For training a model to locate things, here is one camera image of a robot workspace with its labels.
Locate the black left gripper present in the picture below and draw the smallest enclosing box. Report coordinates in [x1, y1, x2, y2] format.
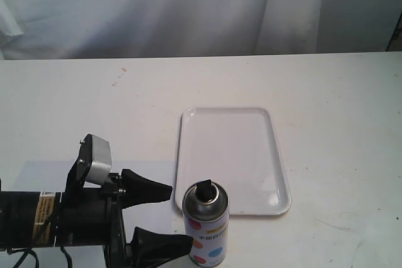
[55, 169, 193, 268]

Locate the white spray paint can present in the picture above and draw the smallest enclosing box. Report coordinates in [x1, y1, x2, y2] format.
[182, 180, 229, 267]

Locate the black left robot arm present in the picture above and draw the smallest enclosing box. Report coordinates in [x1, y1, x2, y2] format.
[1, 169, 193, 267]

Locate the white plastic tray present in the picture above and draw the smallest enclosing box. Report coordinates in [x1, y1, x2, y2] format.
[175, 107, 291, 217]

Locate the white backdrop curtain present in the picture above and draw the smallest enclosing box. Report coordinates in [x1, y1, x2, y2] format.
[1, 0, 401, 60]

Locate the black metal stand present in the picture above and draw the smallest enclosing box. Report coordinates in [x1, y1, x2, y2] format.
[385, 16, 402, 51]

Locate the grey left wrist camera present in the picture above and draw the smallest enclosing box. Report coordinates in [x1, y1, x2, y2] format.
[65, 134, 112, 193]

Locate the black cable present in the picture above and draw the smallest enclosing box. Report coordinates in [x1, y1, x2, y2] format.
[6, 244, 75, 268]

